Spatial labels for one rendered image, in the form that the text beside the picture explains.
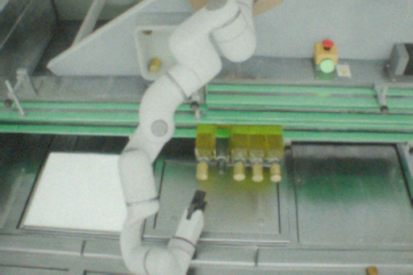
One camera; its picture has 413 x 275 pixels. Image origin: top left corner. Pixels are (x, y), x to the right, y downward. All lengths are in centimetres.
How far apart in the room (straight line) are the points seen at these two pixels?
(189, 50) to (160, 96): 13
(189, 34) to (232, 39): 11
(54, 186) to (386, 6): 129
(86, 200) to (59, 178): 15
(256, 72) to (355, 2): 39
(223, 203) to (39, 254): 63
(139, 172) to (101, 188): 50
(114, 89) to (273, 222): 74
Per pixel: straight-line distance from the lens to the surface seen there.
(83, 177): 157
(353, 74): 149
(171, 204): 144
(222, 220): 139
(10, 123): 174
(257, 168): 134
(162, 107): 100
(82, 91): 160
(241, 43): 106
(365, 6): 144
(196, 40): 99
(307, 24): 144
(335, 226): 147
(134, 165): 103
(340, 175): 159
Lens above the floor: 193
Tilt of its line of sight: 43 degrees down
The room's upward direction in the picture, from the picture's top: 175 degrees counter-clockwise
